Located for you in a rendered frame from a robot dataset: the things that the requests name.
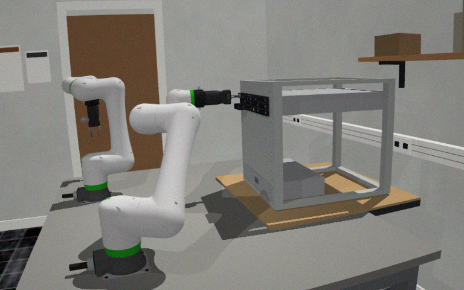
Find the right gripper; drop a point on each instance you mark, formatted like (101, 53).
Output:
(203, 98)

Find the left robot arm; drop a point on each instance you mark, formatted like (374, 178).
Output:
(97, 166)

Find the flat tan wooden board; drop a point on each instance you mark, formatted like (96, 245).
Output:
(335, 182)

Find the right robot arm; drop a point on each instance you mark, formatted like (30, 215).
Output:
(124, 219)

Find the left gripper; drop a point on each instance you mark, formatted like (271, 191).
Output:
(93, 115)

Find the grey metal rack frame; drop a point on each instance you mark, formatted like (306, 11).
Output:
(276, 179)

